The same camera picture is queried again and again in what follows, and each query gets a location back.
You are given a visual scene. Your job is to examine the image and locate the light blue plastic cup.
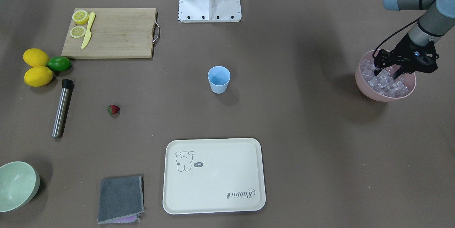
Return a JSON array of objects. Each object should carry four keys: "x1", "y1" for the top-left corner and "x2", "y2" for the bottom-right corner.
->
[{"x1": 208, "y1": 66, "x2": 231, "y2": 94}]

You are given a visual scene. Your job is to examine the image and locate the grey folded cloth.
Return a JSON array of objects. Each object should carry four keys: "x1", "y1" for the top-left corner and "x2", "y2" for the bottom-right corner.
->
[{"x1": 97, "y1": 175, "x2": 144, "y2": 224}]

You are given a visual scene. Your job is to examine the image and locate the lemon half slice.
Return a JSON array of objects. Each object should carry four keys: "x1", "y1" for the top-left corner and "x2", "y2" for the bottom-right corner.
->
[
  {"x1": 72, "y1": 10, "x2": 89, "y2": 25},
  {"x1": 69, "y1": 26, "x2": 86, "y2": 38}
]

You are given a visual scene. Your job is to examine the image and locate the green lime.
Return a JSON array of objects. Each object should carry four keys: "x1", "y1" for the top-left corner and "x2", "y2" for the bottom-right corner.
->
[{"x1": 47, "y1": 56, "x2": 71, "y2": 72}]

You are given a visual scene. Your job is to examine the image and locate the pink bowl of ice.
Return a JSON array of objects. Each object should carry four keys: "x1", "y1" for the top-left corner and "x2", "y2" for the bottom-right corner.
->
[{"x1": 355, "y1": 51, "x2": 416, "y2": 102}]

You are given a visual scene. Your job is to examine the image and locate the red strawberry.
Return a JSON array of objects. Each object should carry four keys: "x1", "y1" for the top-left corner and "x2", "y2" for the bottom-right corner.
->
[{"x1": 107, "y1": 105, "x2": 120, "y2": 115}]

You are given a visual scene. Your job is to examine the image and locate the yellow lemon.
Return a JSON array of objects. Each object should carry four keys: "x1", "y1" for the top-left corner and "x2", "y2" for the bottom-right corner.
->
[
  {"x1": 23, "y1": 48, "x2": 50, "y2": 67},
  {"x1": 24, "y1": 66, "x2": 53, "y2": 87}
]

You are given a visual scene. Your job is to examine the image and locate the yellow plastic knife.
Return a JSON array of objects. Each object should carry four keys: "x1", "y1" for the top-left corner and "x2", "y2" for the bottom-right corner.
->
[{"x1": 81, "y1": 12, "x2": 96, "y2": 49}]

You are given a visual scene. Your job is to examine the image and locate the cream plastic tray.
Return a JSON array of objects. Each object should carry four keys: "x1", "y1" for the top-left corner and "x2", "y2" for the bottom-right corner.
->
[{"x1": 162, "y1": 138, "x2": 266, "y2": 214}]

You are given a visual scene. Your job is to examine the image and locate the steel muddler black tip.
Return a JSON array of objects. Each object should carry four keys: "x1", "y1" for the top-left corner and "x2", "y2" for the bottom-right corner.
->
[{"x1": 52, "y1": 79, "x2": 74, "y2": 139}]

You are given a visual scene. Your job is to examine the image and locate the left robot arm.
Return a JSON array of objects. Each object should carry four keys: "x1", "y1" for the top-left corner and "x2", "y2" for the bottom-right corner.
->
[{"x1": 373, "y1": 0, "x2": 455, "y2": 79}]

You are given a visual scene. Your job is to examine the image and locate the light green bowl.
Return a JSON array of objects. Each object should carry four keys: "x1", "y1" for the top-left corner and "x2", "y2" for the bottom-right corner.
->
[{"x1": 0, "y1": 161, "x2": 41, "y2": 212}]

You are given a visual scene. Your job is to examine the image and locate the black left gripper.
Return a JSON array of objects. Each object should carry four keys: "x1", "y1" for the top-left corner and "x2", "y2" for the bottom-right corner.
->
[{"x1": 373, "y1": 34, "x2": 439, "y2": 80}]

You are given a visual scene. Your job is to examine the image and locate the wooden cutting board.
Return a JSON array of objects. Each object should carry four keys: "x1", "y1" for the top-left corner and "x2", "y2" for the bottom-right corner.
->
[{"x1": 61, "y1": 7, "x2": 160, "y2": 59}]

